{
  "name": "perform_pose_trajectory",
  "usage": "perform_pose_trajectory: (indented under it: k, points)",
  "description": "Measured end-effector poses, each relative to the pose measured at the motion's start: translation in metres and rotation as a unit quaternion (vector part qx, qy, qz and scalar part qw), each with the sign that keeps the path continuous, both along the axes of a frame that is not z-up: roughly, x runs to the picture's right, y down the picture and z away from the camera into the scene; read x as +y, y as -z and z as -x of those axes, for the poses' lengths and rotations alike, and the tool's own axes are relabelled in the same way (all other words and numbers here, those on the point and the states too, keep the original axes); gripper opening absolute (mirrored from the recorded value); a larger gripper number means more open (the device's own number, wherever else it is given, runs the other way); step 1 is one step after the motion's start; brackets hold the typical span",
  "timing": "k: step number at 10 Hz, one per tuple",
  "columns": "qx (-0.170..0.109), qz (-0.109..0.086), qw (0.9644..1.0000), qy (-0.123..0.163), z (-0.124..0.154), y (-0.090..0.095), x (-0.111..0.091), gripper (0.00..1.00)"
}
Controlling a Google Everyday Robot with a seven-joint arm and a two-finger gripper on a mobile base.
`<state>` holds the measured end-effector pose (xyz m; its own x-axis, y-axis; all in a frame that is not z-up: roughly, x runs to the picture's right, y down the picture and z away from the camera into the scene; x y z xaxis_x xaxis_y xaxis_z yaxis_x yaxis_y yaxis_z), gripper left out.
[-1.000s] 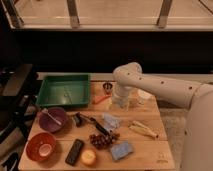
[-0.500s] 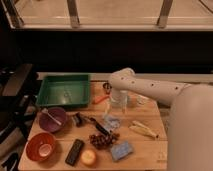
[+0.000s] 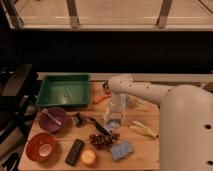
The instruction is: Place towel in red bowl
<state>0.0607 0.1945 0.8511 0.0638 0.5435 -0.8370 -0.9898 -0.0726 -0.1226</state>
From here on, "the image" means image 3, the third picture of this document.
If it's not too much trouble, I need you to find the red bowl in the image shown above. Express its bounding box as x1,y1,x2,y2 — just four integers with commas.
26,132,56,162

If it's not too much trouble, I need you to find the bunch of dark grapes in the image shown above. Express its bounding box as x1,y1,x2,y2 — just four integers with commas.
89,134,119,149

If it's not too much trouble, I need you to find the light blue towel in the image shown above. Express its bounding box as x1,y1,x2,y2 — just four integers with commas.
104,120,120,132

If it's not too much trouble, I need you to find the black remote control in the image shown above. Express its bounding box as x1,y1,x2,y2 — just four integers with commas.
65,139,84,166

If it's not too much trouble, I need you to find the green plastic tray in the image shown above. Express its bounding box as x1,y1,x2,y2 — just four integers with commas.
36,74,90,108

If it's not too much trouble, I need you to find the orange carrot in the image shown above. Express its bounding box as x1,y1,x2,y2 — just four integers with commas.
92,95,110,104

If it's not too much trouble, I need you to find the yellow apple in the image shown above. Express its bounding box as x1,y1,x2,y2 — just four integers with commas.
80,149,96,166

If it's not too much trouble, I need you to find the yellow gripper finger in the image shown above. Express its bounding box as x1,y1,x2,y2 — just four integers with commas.
103,107,112,124

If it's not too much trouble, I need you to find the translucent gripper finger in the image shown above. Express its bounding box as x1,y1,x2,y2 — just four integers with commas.
116,105,126,126

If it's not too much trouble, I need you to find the white plastic spoon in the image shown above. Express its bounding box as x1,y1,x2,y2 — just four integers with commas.
42,108,61,126

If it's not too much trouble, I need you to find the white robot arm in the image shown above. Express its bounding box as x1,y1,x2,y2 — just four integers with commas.
108,74,213,171

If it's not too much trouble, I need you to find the black handled kitchen tool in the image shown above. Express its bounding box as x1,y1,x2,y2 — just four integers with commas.
71,112,110,136

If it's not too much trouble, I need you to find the purple bowl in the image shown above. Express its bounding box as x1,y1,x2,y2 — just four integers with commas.
39,107,67,133

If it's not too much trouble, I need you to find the dark chair at left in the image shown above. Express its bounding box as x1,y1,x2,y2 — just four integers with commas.
0,63,38,158

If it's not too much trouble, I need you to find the small metal cup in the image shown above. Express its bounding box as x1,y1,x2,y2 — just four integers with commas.
103,82,110,94

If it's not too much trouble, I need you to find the blue sponge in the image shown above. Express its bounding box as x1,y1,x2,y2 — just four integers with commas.
110,141,133,161

